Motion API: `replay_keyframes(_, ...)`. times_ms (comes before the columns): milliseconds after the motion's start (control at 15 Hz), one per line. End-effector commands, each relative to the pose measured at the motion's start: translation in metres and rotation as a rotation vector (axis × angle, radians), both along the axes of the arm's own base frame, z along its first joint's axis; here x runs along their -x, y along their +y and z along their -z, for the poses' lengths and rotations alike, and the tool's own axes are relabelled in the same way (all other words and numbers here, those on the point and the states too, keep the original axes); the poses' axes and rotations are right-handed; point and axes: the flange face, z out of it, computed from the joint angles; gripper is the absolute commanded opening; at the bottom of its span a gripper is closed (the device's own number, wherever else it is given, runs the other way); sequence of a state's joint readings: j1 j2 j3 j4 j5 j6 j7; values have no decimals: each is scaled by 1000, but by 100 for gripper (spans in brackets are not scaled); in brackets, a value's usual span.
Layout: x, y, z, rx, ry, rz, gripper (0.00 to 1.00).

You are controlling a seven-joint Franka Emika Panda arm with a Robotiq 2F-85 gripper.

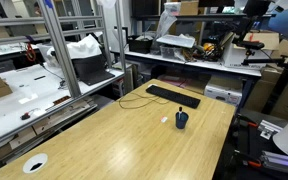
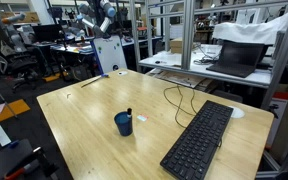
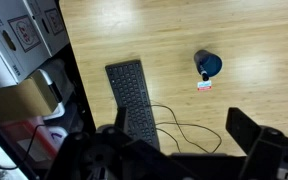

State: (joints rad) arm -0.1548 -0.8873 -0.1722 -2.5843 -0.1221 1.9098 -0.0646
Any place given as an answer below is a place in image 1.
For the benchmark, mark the black marker with white band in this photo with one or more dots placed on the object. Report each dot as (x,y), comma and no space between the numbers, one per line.
(180,111)

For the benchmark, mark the small white paper tag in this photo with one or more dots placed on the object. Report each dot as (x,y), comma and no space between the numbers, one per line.
(164,119)

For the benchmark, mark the black computer keyboard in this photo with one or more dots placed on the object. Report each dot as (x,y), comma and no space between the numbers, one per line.
(174,96)

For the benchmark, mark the dark blue plastic cup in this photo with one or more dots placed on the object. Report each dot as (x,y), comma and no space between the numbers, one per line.
(181,119)

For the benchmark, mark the black storage bin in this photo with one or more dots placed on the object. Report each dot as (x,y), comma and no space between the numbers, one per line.
(139,46)

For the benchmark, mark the black laptop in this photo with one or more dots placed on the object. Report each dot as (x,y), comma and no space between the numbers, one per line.
(91,70)

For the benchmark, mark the white cloth on shelf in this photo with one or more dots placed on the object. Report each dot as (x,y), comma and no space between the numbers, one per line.
(87,47)

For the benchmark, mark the aluminium frame shelving rack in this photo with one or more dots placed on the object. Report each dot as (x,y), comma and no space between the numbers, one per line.
(36,96)

